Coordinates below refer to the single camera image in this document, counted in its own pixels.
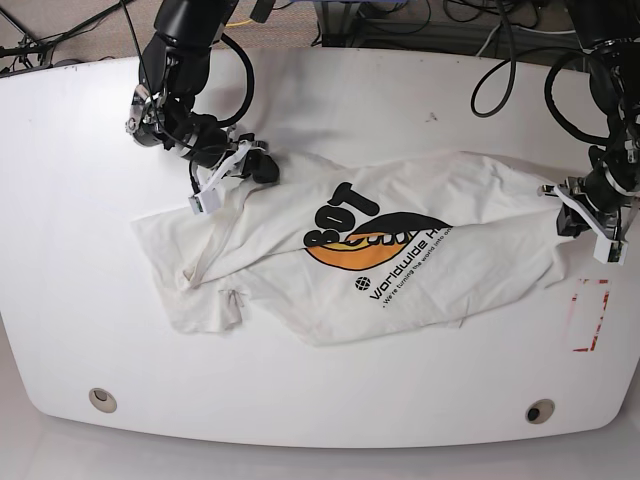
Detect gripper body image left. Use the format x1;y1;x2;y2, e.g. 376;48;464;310
164;113;232;168

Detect black tripod and cables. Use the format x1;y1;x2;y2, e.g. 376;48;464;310
0;0;136;76

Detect left table cable grommet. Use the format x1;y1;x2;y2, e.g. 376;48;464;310
89;388;117;414

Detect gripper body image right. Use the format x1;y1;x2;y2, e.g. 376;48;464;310
583;160;639;214

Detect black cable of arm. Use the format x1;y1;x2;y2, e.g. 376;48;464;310
469;0;621;151
119;0;256;131

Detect table cable grommet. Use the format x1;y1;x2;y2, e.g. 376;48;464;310
525;399;555;425
89;388;117;414

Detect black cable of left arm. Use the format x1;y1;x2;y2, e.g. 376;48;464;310
469;0;621;151

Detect right table cable grommet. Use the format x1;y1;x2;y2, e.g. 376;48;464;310
525;399;555;425

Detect white T-shirt with LeRobot print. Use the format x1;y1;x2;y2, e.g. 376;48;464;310
132;152;566;346

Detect red tape rectangle marker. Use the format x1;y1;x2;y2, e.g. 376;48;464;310
566;279;612;353

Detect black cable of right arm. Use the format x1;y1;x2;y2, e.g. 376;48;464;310
119;0;256;131

